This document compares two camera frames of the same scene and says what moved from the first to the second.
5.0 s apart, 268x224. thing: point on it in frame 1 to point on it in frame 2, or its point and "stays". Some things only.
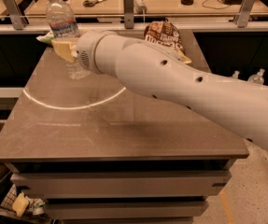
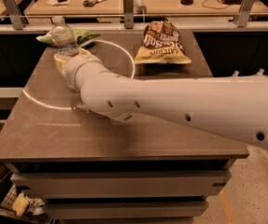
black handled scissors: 91,4 stays
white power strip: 139,6 stays
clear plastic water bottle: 63,23 to 63,37
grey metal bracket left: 13,9 stays
